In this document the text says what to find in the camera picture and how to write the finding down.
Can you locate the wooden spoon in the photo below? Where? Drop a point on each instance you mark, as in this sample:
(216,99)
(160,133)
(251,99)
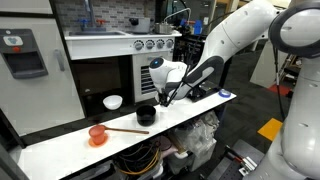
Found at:
(130,130)

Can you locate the black mug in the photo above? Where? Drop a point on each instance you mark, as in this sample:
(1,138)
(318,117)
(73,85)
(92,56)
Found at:
(146,115)

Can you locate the orange saucer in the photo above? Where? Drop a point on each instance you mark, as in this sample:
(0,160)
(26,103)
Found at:
(105,142)

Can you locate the yellow floor marker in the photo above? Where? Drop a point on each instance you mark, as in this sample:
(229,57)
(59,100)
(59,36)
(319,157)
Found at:
(270,129)

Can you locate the grey pot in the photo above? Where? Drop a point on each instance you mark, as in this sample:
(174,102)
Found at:
(141,25)

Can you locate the orange plastic cup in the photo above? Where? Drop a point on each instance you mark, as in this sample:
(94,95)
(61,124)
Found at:
(97,134)

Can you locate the grey toy faucet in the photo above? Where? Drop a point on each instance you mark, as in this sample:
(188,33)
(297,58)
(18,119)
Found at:
(89,13)

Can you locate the white board panel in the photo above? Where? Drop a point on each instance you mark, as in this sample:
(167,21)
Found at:
(263,66)

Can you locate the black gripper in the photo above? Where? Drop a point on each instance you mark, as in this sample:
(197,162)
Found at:
(166,99)

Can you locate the black 3D printer frame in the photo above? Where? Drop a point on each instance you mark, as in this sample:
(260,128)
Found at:
(186,46)

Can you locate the blue tape roll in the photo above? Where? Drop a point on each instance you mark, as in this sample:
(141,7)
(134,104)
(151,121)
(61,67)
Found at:
(224,93)

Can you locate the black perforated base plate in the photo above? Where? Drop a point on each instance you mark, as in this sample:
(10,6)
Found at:
(226,163)

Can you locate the red floor marker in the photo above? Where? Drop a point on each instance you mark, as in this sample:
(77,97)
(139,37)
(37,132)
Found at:
(278,89)

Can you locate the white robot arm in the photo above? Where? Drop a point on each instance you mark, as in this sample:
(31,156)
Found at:
(240,36)

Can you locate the pink plastic container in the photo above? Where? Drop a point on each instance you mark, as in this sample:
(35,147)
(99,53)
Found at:
(166,145)

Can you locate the white toy kitchen stove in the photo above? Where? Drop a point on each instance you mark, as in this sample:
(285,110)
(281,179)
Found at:
(100,46)

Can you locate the clear plastic bag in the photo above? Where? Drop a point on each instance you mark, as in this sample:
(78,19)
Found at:
(196,133)

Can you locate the white plastic container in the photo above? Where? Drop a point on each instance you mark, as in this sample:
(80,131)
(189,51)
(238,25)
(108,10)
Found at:
(178,163)

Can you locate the silver metal bracket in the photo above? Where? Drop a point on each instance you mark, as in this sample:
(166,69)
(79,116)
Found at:
(248,165)

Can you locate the white bowl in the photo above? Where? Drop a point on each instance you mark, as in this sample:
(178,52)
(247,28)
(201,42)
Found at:
(112,101)

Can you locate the silver pot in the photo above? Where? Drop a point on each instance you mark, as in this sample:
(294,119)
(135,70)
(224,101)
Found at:
(163,28)

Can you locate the white toy fridge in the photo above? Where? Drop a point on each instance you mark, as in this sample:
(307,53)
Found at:
(36,93)

